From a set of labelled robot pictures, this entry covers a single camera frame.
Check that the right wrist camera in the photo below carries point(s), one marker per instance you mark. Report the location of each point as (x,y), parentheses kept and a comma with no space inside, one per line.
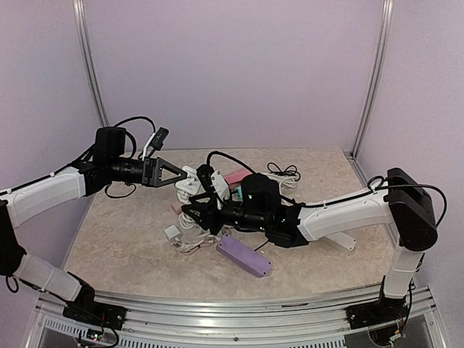
(214,183)

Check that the purple power strip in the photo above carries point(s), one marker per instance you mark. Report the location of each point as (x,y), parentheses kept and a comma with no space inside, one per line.
(243,256)

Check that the white usb charger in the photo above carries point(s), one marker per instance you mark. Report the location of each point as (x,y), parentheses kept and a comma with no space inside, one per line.
(173,234)

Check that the right aluminium frame post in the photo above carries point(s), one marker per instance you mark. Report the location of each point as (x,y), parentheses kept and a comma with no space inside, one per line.
(375,78)

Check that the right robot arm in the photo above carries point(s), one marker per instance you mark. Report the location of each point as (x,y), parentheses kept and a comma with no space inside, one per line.
(396,200)

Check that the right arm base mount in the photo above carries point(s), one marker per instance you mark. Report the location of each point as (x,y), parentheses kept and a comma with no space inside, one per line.
(376,312)

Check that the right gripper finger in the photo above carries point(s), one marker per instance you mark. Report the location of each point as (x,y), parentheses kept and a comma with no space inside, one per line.
(204,200)
(194,217)

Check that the pink power strip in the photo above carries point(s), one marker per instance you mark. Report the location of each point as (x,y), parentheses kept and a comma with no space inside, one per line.
(235,178)

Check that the teal charger cube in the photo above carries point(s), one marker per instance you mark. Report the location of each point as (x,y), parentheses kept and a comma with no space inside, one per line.
(237,193)

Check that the white power strip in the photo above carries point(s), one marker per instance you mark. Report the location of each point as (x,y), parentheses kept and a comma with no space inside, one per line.
(342,241)

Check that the aluminium frame post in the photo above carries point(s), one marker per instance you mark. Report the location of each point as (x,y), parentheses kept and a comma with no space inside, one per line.
(375,78)
(78,7)

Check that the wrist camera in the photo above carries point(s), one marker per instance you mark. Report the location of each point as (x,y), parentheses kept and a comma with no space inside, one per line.
(154,143)
(214,183)

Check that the front aluminium rail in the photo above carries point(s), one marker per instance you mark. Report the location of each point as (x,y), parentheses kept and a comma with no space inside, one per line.
(317,321)

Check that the left aluminium frame post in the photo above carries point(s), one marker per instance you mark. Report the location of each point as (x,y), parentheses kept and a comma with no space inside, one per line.
(78,7)

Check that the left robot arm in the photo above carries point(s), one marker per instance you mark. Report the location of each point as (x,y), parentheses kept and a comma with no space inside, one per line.
(20,204)

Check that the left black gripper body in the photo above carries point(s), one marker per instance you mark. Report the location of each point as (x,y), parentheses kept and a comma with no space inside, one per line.
(145,176)

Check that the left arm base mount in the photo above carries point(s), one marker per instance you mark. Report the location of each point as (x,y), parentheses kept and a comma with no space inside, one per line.
(96,314)

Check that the white multi socket adapter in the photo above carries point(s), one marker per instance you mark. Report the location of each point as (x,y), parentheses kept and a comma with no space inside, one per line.
(189,186)

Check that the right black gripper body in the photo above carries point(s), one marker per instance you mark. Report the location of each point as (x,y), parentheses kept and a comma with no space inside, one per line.
(248,221)

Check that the pink plug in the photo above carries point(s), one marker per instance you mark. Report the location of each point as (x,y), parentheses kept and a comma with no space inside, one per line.
(176,208)

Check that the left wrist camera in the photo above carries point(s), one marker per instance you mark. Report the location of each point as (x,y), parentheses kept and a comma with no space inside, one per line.
(154,143)

